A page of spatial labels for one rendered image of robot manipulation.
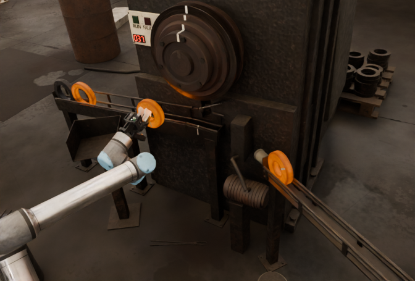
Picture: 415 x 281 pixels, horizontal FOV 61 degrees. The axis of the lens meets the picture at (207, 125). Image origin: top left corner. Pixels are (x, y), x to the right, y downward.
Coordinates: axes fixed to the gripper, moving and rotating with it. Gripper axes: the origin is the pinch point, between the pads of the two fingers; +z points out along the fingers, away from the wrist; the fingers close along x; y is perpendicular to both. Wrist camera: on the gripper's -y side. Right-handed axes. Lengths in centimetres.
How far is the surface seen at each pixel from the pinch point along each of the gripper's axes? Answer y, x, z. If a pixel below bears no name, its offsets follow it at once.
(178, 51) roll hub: 30.6, -19.4, 13.6
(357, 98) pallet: -116, -78, 149
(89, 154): -18.3, 31.3, -26.3
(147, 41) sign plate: 16.0, 17.2, 32.2
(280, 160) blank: -7, -70, -2
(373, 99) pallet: -117, -90, 153
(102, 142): -20.7, 31.6, -15.9
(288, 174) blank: -10, -75, -6
